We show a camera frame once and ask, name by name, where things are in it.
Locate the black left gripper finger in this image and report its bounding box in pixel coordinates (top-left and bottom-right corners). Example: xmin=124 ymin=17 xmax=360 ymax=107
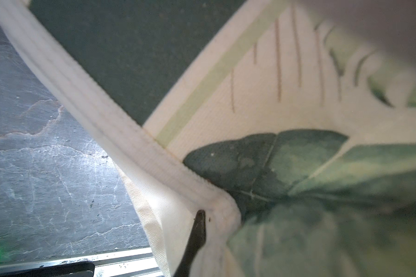
xmin=173 ymin=210 xmax=206 ymax=277

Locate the beige canvas bag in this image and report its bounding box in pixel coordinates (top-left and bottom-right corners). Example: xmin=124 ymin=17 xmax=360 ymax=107
xmin=0 ymin=1 xmax=416 ymax=277

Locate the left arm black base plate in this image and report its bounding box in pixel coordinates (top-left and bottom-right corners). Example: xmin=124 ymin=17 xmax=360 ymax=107
xmin=0 ymin=262 xmax=95 ymax=277

